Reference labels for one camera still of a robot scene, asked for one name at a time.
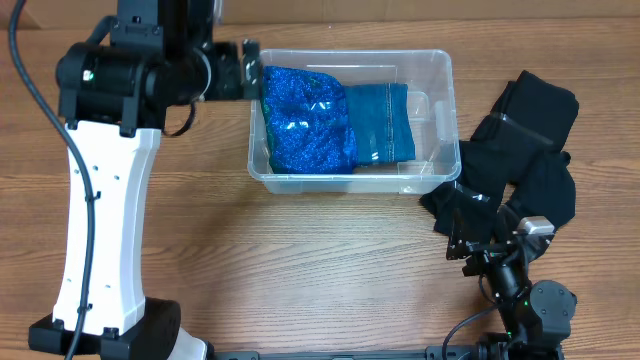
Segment small black folded cloth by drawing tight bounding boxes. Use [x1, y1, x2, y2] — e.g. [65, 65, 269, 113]
[494, 152, 576, 241]

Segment blue denim jeans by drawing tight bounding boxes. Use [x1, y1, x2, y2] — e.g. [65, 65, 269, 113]
[345, 83, 416, 166]

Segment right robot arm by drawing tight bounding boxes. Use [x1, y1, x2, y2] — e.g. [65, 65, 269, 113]
[440, 210, 577, 359]

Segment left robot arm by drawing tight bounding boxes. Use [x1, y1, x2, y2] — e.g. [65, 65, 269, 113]
[28, 0, 261, 359]

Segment black garment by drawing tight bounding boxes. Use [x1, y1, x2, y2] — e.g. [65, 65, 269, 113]
[420, 71, 579, 243]

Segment clear plastic storage bin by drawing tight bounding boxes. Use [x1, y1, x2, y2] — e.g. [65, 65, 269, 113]
[248, 49, 461, 195]

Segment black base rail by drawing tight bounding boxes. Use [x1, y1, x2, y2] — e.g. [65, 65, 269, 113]
[212, 345, 478, 360]

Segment blue sequin cloth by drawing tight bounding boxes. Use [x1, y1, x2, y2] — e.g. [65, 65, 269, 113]
[260, 66, 358, 175]

